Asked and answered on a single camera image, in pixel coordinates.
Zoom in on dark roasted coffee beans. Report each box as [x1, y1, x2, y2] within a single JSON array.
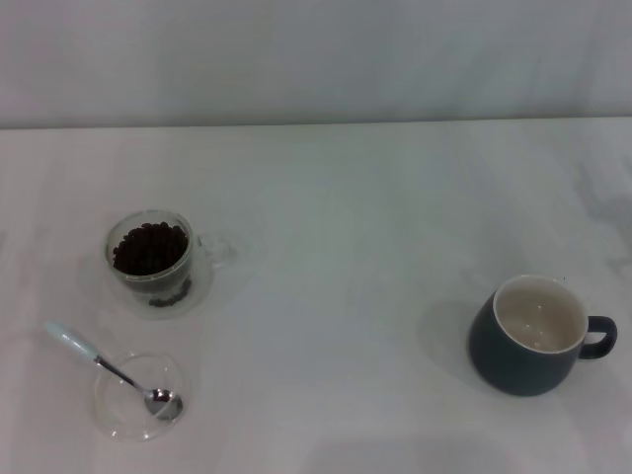
[[112, 222, 193, 307]]

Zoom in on dark mug with white inside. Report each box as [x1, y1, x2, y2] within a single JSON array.
[[467, 274, 619, 398]]

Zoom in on metal spoon with blue handle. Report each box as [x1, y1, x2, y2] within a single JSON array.
[[43, 320, 185, 422]]

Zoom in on clear glass saucer dish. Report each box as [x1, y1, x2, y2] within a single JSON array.
[[93, 350, 193, 442]]

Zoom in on clear glass cup with handle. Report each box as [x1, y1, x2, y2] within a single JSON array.
[[102, 209, 238, 321]]

